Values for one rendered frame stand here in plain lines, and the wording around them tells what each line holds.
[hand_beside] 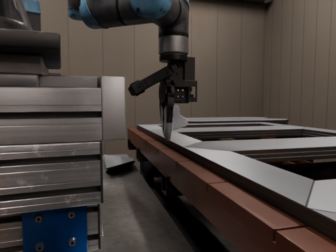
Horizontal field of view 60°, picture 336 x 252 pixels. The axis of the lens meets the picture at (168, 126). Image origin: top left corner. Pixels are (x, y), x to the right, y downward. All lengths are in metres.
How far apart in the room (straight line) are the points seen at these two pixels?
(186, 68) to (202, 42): 3.51
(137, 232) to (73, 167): 0.29
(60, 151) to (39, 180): 0.05
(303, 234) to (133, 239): 0.38
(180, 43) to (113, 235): 0.46
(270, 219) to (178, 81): 0.44
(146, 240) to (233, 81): 3.91
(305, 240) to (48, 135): 0.32
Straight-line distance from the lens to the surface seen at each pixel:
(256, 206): 0.40
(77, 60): 3.75
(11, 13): 0.46
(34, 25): 0.96
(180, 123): 0.73
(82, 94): 0.41
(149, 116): 3.88
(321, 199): 0.40
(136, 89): 0.70
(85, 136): 0.41
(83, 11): 0.73
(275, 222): 0.36
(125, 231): 0.67
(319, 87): 3.97
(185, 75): 0.73
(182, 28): 0.73
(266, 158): 0.74
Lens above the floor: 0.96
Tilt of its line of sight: 5 degrees down
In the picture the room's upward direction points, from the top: straight up
